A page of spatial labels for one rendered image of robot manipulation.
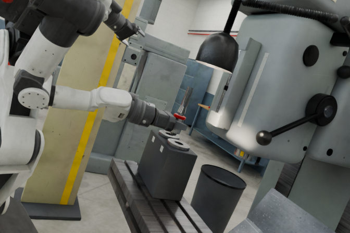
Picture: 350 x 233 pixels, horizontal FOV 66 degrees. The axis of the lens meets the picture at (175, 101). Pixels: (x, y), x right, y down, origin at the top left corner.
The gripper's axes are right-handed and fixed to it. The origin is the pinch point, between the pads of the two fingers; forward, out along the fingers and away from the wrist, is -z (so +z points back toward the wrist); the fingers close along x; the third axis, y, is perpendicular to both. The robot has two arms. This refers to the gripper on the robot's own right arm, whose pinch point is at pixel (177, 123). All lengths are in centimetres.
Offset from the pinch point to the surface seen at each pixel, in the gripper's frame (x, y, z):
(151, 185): -4.5, 24.1, 2.6
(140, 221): -20.3, 28.3, 8.4
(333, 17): -59, -34, 7
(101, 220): 122, 126, -18
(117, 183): 5.9, 30.8, 12.1
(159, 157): -2.9, 13.3, 2.9
